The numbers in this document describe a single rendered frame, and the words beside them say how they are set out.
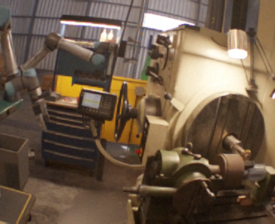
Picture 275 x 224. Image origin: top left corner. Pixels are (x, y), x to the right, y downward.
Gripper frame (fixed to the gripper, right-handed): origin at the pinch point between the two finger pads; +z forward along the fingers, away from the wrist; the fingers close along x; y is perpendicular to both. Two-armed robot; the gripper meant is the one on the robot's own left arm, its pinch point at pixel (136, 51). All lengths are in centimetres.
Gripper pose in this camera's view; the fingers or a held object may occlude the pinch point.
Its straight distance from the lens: 187.9
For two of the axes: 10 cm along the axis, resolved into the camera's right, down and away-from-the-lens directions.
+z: 9.8, 1.4, 1.5
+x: -1.7, 9.6, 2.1
